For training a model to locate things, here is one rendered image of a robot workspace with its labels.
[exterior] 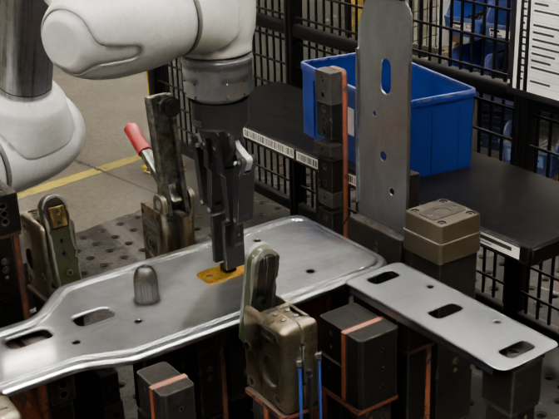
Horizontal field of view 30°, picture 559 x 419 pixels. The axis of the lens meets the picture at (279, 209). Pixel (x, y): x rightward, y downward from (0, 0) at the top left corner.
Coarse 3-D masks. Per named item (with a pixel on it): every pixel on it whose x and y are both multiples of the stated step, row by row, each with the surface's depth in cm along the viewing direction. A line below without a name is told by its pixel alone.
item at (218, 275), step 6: (222, 264) 142; (210, 270) 143; (216, 270) 143; (222, 270) 142; (228, 270) 142; (234, 270) 142; (240, 270) 143; (198, 276) 141; (204, 276) 141; (216, 276) 141; (222, 276) 141; (228, 276) 141; (234, 276) 141; (210, 282) 140; (216, 282) 140
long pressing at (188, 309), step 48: (288, 240) 152; (336, 240) 151; (96, 288) 140; (192, 288) 139; (240, 288) 138; (288, 288) 138; (336, 288) 139; (0, 336) 128; (96, 336) 128; (144, 336) 127; (192, 336) 128; (0, 384) 118
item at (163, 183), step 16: (160, 96) 147; (160, 112) 148; (176, 112) 145; (160, 128) 148; (176, 128) 148; (160, 144) 147; (176, 144) 149; (160, 160) 148; (176, 160) 150; (160, 176) 149; (176, 176) 151; (160, 192) 150
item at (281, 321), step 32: (256, 320) 122; (288, 320) 121; (256, 352) 124; (288, 352) 120; (320, 352) 122; (256, 384) 126; (288, 384) 121; (320, 384) 123; (256, 416) 130; (288, 416) 123; (320, 416) 125
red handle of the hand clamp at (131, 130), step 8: (128, 128) 156; (136, 128) 156; (128, 136) 156; (136, 136) 155; (144, 136) 156; (136, 144) 155; (144, 144) 155; (136, 152) 155; (144, 152) 154; (144, 160) 154; (152, 160) 154; (152, 168) 153; (176, 192) 151; (176, 200) 150
